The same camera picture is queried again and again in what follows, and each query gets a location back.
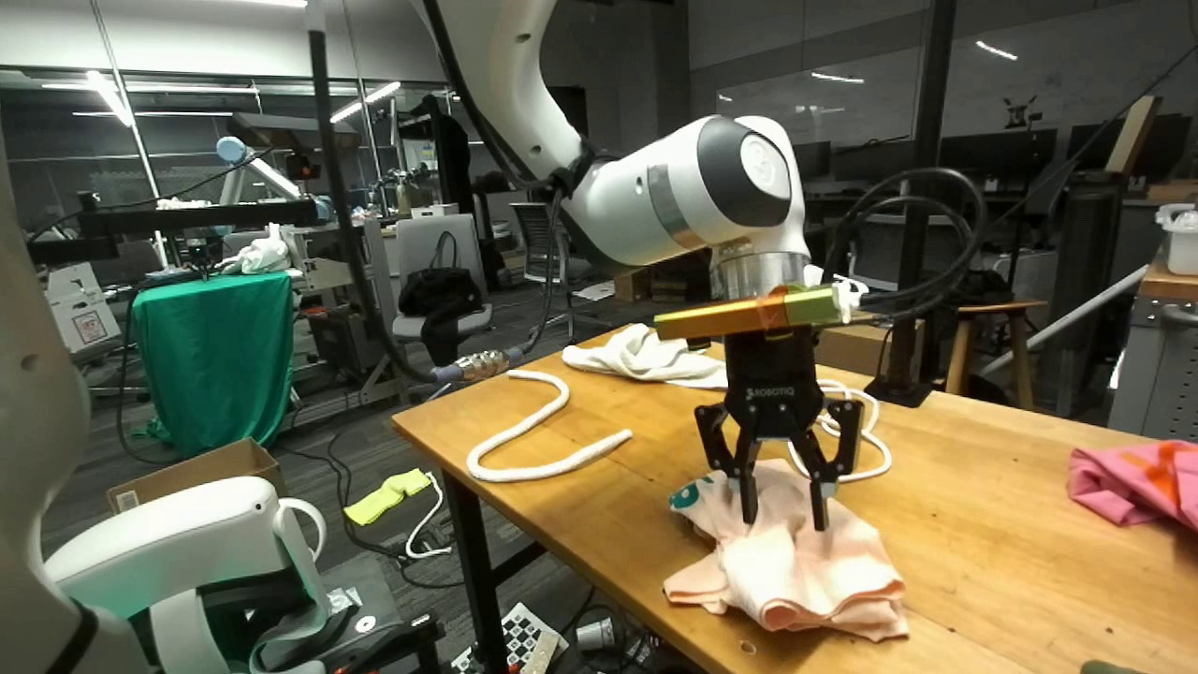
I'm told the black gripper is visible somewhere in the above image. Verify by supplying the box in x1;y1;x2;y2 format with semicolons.
692;328;868;536

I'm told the cream drawstring bag teal print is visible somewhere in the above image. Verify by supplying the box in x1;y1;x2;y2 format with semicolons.
659;459;914;648

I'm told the thin white braided cord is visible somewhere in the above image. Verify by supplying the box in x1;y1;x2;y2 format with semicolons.
783;378;900;486

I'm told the white knit towel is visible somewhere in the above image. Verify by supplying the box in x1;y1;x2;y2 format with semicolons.
558;317;734;393

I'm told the thick white rope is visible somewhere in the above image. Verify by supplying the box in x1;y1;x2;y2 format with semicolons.
466;366;637;486

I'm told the pink cloth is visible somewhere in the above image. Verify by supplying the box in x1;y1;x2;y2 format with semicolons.
1065;438;1198;539

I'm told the large brown cardboard box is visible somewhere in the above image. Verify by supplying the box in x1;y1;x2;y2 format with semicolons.
817;322;900;378

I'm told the wooden stool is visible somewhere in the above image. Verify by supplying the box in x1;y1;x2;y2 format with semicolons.
941;295;1051;402

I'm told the checkered calibration card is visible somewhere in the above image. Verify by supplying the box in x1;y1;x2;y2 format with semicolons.
497;599;573;674

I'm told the grey office chair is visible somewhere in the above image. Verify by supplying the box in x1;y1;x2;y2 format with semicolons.
508;200;573;293

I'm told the black draped jacket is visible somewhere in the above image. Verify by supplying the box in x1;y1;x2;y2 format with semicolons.
392;261;492;370

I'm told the black vertical pole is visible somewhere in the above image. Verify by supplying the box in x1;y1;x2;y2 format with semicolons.
860;0;964;413

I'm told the workbench with wooden top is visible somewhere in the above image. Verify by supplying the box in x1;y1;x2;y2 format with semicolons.
1102;257;1198;447

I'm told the yellow green power strip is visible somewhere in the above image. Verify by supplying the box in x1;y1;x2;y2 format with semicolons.
340;466;437;531

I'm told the black computer monitor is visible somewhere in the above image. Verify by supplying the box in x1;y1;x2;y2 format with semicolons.
959;129;1065;192

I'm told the white plastic bin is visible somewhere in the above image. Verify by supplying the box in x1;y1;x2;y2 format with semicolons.
1155;202;1198;282

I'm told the wooden board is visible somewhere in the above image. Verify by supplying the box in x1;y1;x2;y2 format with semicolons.
1102;91;1166;181

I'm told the white crumpled plastic bag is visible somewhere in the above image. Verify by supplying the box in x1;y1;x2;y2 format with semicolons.
216;221;302;279

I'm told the green cloth covered table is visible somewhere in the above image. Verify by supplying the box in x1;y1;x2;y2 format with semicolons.
126;269;301;459

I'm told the flat cardboard box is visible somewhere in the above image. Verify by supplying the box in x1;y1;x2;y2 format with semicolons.
105;438;287;518

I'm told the black overhead bar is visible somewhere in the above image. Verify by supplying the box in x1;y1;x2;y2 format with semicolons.
229;109;365;157

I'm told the black lab desk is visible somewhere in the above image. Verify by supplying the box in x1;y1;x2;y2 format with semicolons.
48;200;324;265

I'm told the white grey device panel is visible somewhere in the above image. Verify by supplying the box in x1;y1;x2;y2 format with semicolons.
47;257;126;358

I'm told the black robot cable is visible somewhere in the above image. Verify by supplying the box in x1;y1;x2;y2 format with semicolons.
302;30;991;391

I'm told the aluminium extrusion rail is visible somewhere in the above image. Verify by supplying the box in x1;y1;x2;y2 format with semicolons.
978;257;1156;378

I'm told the thin white cable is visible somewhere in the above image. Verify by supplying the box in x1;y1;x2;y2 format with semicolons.
400;481;462;566

